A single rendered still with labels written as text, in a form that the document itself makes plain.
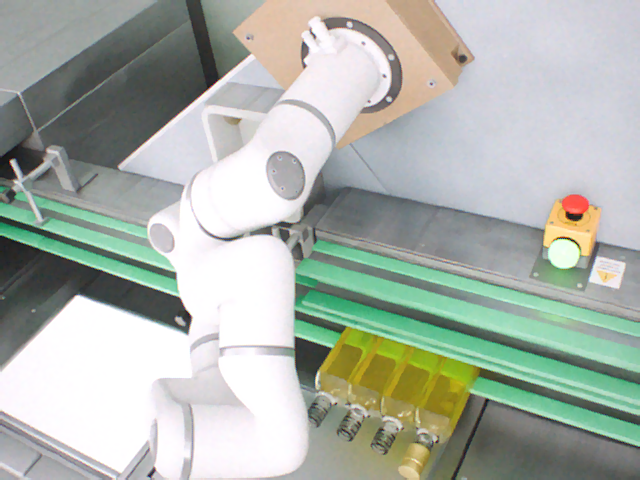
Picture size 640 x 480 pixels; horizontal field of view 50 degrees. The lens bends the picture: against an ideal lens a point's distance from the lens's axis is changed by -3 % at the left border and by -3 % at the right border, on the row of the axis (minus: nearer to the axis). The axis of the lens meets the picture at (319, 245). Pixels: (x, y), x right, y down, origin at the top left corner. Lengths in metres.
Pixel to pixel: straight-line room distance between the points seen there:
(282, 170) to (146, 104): 1.34
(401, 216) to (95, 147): 1.03
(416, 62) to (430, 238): 0.32
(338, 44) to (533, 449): 0.75
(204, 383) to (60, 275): 0.93
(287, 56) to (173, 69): 1.14
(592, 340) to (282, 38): 0.62
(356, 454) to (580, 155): 0.61
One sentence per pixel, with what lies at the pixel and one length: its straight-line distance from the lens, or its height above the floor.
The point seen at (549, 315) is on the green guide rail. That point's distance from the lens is 1.07.
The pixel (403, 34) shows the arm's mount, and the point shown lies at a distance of 0.95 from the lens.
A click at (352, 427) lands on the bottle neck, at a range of 1.09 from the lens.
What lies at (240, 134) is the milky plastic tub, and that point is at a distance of 1.32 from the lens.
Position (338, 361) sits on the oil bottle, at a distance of 1.14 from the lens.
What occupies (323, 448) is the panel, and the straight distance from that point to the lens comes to 1.24.
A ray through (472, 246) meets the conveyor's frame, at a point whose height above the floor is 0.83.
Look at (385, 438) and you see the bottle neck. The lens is 1.07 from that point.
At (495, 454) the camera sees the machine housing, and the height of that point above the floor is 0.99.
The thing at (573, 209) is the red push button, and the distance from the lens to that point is 1.06.
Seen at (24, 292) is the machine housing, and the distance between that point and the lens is 1.80.
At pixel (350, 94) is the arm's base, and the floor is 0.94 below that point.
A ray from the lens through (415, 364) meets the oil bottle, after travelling 1.13.
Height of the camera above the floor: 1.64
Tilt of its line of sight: 39 degrees down
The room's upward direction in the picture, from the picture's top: 143 degrees counter-clockwise
